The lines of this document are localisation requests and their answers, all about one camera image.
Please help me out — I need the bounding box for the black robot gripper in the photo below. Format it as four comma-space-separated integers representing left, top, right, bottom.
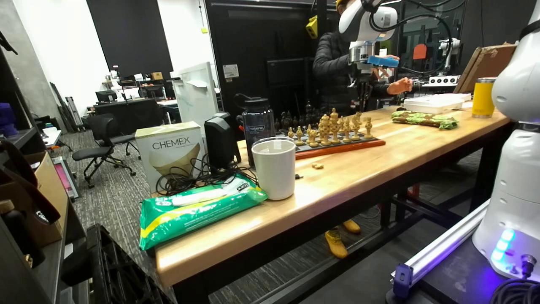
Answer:
353, 67, 394, 112

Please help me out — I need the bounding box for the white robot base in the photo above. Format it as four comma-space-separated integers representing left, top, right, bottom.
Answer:
473, 16, 540, 283

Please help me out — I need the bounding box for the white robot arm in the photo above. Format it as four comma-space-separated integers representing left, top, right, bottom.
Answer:
338, 0, 399, 110

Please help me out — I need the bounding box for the wooden framed chess board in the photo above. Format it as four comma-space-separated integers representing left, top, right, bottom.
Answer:
296, 137, 383, 161

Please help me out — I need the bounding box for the person's bare hand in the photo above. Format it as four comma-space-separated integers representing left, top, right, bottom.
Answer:
387, 78, 414, 95

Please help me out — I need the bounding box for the person in dark jacket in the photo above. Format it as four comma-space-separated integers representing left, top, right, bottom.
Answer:
313, 0, 416, 116

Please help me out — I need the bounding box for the brown artichoke print cloth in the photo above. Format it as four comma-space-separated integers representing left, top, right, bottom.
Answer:
392, 110, 458, 131

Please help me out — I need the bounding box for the yellow cup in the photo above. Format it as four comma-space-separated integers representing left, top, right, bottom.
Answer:
473, 78, 495, 119

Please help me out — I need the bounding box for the glass blender jar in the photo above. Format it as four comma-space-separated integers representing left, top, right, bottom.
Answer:
242, 97, 275, 148

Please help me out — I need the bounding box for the white paper cup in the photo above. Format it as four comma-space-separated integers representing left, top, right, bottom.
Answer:
252, 139, 296, 202

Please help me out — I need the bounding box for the yellow shoe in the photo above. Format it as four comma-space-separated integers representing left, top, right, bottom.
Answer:
324, 230, 348, 259
343, 220, 362, 235

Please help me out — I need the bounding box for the black coffee grinder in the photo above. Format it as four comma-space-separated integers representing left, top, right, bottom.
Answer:
205, 112, 232, 178

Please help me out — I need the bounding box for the Chemex cardboard box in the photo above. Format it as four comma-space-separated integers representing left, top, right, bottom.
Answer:
135, 122, 206, 183

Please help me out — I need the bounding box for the green wet wipes pack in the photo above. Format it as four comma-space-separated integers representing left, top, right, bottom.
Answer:
139, 176, 267, 252

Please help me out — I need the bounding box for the black office chair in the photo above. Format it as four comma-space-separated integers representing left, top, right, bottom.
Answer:
73, 114, 135, 188

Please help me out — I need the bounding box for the brown cardboard box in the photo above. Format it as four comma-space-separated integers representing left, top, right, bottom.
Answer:
0, 153, 68, 247

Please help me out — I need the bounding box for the aluminium rail with blue bracket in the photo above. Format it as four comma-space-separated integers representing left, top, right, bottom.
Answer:
390, 202, 490, 300

